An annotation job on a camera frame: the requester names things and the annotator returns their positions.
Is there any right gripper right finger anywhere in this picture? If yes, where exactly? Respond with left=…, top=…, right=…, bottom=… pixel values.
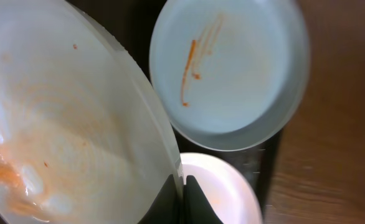
left=183, top=175, right=222, bottom=224

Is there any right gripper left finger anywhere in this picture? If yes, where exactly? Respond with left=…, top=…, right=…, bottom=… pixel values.
left=138, top=174, right=181, bottom=224

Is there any pink white plate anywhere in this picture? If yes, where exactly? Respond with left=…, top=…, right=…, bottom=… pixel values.
left=181, top=152, right=263, bottom=224

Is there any cream plate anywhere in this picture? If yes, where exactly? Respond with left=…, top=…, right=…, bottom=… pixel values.
left=0, top=1, right=183, bottom=223

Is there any pale blue plate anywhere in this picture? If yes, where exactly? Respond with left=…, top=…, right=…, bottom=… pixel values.
left=149, top=0, right=310, bottom=151

